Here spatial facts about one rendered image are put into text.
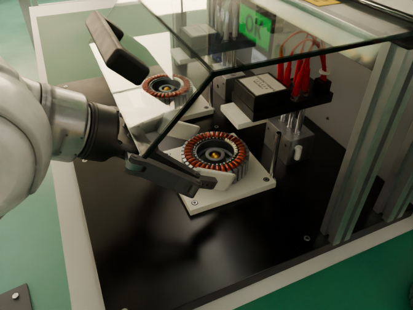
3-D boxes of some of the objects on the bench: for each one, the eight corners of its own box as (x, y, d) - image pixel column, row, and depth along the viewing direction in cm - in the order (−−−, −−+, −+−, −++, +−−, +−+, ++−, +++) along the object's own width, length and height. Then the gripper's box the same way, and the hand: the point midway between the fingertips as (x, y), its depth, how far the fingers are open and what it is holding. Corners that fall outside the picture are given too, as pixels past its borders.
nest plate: (145, 130, 69) (144, 125, 68) (127, 95, 79) (126, 91, 78) (213, 114, 73) (213, 109, 73) (187, 83, 84) (187, 78, 83)
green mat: (49, 90, 86) (48, 89, 86) (35, 17, 129) (35, 16, 129) (346, 34, 115) (346, 34, 115) (254, -10, 158) (254, -11, 158)
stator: (196, 198, 53) (196, 180, 50) (172, 155, 61) (171, 138, 58) (260, 178, 56) (262, 160, 54) (229, 139, 64) (230, 123, 62)
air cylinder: (224, 101, 77) (225, 79, 74) (211, 86, 83) (211, 64, 79) (244, 96, 79) (246, 74, 75) (229, 82, 84) (230, 61, 81)
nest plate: (190, 216, 52) (190, 210, 51) (159, 157, 62) (158, 152, 61) (275, 187, 56) (276, 181, 55) (233, 137, 67) (233, 131, 66)
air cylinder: (285, 166, 60) (290, 141, 57) (263, 142, 66) (266, 118, 62) (309, 158, 62) (315, 133, 58) (285, 136, 67) (289, 112, 64)
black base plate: (114, 344, 40) (110, 335, 38) (58, 92, 85) (56, 83, 83) (410, 216, 54) (416, 206, 53) (228, 59, 100) (228, 52, 98)
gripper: (61, 107, 54) (176, 133, 67) (86, 219, 37) (235, 227, 49) (75, 64, 51) (193, 101, 64) (110, 164, 34) (263, 187, 46)
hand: (206, 154), depth 56 cm, fingers open, 13 cm apart
